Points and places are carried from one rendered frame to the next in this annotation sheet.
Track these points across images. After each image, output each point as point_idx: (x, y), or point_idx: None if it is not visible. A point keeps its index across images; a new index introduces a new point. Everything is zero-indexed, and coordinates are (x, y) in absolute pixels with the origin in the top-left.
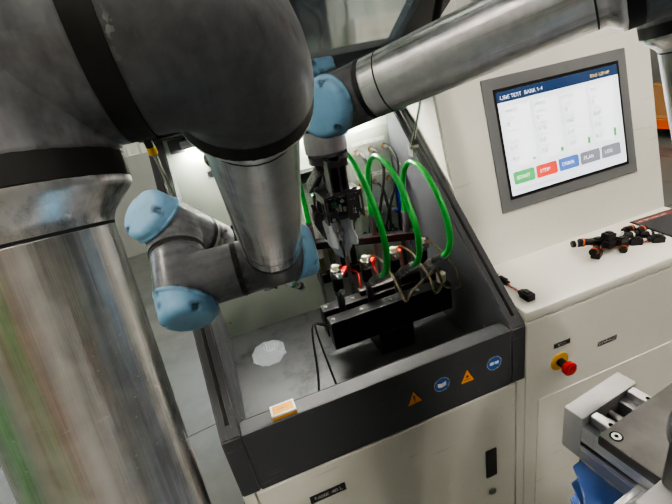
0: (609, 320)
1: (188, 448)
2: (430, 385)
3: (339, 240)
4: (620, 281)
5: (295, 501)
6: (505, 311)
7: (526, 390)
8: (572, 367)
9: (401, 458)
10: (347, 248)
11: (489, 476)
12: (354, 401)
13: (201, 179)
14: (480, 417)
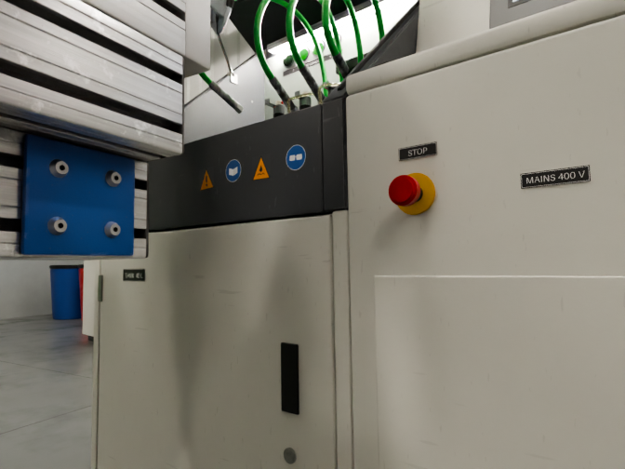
0: (551, 117)
1: None
2: (222, 167)
3: (216, 16)
4: (567, 11)
5: (115, 267)
6: (338, 87)
7: (350, 240)
8: (401, 181)
9: (188, 272)
10: (219, 23)
11: (284, 408)
12: (163, 161)
13: (278, 77)
14: (275, 258)
